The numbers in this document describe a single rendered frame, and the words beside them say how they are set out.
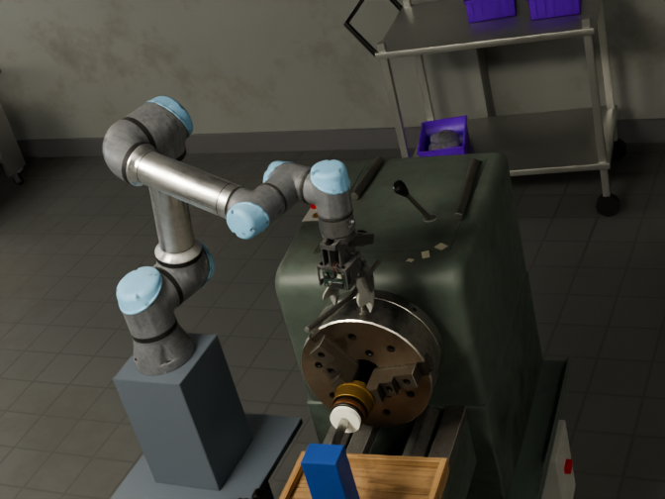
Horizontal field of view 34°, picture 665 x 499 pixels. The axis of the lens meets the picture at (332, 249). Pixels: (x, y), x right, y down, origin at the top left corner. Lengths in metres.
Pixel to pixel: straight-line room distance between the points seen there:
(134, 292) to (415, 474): 0.78
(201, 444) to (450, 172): 0.95
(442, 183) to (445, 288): 0.43
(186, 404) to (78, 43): 4.29
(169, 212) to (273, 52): 3.54
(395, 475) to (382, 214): 0.67
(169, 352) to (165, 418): 0.17
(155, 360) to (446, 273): 0.74
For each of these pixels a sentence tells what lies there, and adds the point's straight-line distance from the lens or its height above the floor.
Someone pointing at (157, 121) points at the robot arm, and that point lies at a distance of 2.48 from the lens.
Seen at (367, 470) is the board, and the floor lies 0.89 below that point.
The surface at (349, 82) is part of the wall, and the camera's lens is 5.98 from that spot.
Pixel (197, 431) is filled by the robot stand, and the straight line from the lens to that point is 2.77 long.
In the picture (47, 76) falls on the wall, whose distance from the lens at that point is 7.02.
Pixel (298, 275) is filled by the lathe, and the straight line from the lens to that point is 2.66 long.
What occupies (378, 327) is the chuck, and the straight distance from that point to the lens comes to 2.44.
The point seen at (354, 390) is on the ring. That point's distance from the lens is 2.45.
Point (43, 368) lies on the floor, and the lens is 5.12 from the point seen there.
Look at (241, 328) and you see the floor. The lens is 4.86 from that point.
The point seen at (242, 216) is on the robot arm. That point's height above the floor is 1.61.
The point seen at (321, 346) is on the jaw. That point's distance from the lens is 2.48.
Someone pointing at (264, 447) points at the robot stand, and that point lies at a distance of 2.97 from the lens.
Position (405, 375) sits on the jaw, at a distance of 2.46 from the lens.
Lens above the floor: 2.59
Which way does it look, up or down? 30 degrees down
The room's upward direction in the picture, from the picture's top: 15 degrees counter-clockwise
